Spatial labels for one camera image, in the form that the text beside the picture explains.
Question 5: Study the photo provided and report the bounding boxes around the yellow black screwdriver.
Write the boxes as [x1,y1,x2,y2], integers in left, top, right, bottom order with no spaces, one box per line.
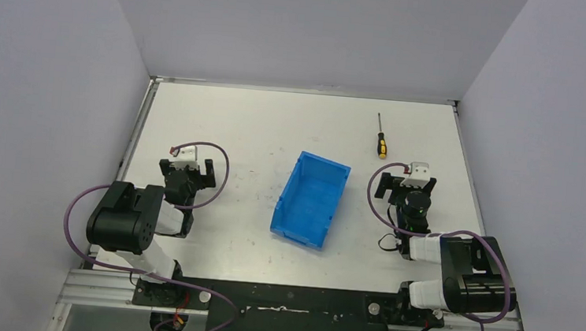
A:
[376,112,388,159]

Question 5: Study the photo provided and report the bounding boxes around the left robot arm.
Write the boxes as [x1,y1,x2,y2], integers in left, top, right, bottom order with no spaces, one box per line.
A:
[86,158,216,307]

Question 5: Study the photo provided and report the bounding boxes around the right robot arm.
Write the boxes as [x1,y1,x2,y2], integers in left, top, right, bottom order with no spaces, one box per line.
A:
[374,173,517,324]

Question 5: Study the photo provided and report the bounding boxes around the blue plastic bin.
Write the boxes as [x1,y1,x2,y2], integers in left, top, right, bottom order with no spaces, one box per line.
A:
[269,151,350,251]

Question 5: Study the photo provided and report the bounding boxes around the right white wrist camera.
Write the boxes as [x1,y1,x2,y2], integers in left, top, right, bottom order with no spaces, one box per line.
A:
[402,162,431,189]

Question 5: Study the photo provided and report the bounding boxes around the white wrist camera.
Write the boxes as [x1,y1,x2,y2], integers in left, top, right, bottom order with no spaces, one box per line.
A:
[169,146,199,170]
[402,162,431,189]

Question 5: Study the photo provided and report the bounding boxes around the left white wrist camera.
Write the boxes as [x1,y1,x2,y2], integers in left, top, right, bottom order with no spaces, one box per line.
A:
[169,146,199,170]

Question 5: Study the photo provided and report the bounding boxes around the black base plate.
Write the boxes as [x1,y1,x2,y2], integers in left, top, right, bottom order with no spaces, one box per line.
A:
[132,277,444,331]

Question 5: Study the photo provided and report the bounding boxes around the aluminium frame rail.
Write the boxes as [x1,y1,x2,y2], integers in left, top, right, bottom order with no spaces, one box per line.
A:
[57,269,524,331]

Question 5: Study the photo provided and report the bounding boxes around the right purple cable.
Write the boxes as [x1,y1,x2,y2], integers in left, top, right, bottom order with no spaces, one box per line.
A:
[355,160,527,331]

